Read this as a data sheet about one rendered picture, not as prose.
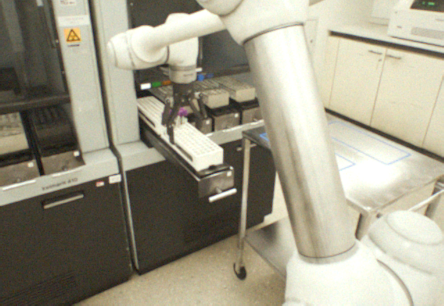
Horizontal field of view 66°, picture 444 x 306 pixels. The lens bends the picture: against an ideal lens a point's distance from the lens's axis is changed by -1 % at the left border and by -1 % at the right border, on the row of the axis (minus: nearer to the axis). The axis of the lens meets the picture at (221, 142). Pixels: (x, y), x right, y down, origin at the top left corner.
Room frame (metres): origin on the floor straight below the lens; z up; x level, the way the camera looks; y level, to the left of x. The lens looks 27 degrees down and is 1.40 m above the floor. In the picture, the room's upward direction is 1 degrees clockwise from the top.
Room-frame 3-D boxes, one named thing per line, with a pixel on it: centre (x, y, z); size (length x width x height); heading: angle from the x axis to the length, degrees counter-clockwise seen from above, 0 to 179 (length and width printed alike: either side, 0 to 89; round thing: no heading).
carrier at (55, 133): (1.13, 0.61, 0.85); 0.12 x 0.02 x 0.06; 123
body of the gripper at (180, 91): (1.12, 0.13, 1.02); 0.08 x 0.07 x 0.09; 123
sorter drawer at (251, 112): (1.80, 0.02, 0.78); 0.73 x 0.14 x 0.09; 33
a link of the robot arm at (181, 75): (1.12, 0.13, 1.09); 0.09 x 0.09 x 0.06
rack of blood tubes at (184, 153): (1.10, 0.11, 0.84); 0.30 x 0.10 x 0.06; 33
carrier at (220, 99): (1.52, 0.02, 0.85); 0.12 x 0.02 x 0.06; 122
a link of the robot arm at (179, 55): (1.12, 0.14, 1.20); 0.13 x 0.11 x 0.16; 127
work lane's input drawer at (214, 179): (1.21, 0.19, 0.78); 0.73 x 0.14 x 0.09; 33
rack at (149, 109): (1.36, 0.28, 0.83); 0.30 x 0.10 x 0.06; 33
